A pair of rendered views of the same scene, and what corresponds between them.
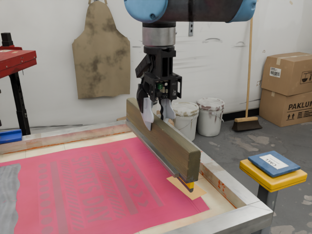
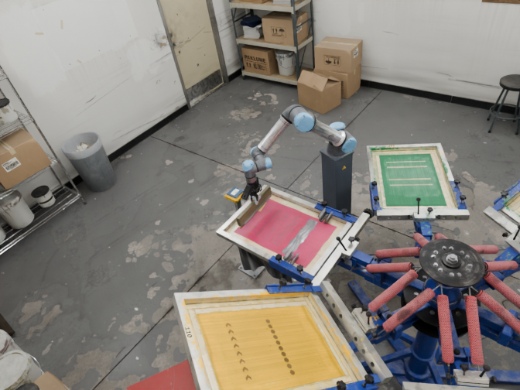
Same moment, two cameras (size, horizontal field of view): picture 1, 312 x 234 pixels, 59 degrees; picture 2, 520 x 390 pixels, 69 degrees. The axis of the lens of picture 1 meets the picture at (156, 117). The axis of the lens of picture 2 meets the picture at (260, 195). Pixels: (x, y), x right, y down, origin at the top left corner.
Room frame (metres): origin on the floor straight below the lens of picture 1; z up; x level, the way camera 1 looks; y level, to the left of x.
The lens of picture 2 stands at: (1.36, 1.87, 2.93)
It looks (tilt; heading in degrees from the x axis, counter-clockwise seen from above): 42 degrees down; 248
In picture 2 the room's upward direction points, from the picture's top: 11 degrees counter-clockwise
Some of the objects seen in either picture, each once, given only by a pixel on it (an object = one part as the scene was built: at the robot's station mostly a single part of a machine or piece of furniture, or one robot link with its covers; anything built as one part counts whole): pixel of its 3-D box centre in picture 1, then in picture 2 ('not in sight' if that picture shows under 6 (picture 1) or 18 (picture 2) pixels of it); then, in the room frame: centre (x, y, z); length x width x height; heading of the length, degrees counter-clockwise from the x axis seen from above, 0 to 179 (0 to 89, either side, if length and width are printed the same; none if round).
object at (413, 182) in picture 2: not in sight; (414, 181); (-0.40, 0.48, 1.05); 1.08 x 0.61 x 0.23; 53
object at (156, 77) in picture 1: (160, 73); (253, 186); (0.63, -0.01, 1.23); 0.09 x 0.08 x 0.12; 23
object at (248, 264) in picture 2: not in sight; (265, 265); (0.77, 0.26, 0.74); 0.46 x 0.04 x 0.42; 113
